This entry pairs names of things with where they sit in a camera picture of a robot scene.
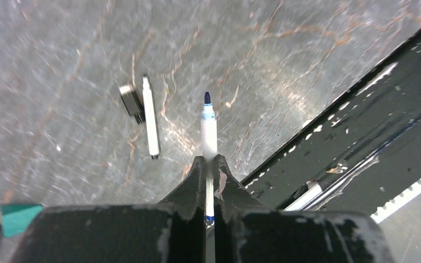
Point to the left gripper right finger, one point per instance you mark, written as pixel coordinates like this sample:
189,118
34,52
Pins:
248,231

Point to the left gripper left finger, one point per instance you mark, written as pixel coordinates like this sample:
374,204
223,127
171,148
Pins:
171,230

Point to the white pen with blue tip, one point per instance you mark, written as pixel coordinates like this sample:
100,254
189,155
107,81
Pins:
209,147

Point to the white pen with black tip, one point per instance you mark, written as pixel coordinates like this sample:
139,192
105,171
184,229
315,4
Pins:
150,117

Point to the black pen cap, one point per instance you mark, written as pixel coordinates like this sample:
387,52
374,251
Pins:
132,103

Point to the teal block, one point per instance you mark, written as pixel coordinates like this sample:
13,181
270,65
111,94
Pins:
15,218

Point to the white cable duct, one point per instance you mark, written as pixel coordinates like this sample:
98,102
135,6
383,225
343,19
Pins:
397,202

